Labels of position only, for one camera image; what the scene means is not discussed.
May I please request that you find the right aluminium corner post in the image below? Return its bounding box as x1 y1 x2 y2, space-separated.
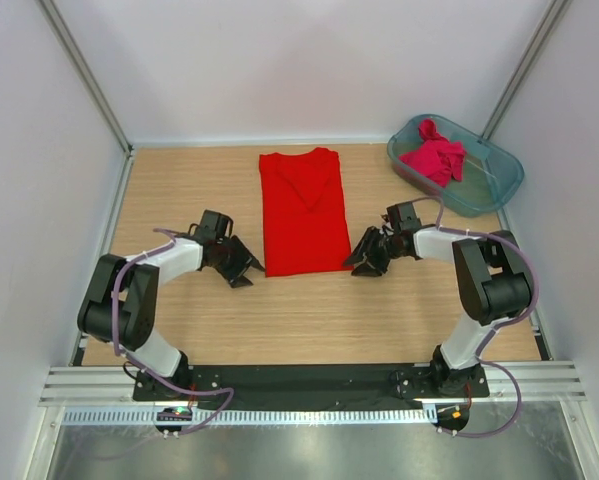
481 0 572 140

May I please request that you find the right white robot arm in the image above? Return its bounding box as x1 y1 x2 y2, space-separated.
343 201 538 396

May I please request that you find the red t shirt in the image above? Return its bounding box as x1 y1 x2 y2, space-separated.
259 147 351 277

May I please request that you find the teal plastic bin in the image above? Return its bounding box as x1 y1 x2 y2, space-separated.
387 114 524 217

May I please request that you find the aluminium corner post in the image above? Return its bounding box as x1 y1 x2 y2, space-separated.
481 0 572 140
36 0 133 157

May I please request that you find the left aluminium corner post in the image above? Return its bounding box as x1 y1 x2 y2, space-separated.
36 0 133 157

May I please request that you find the white slotted cable duct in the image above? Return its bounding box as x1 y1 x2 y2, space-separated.
62 405 437 427

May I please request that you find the magenta t shirt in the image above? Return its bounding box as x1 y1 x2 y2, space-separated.
399 119 467 188

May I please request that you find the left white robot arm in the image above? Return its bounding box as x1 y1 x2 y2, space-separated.
77 210 265 400

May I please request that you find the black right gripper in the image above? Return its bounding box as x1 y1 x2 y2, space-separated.
343 226 403 278

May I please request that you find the aluminium front rail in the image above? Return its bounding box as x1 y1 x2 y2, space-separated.
38 361 587 407

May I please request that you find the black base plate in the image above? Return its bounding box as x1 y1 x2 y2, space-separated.
131 362 491 412

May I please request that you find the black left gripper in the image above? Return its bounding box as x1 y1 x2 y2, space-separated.
211 235 262 287

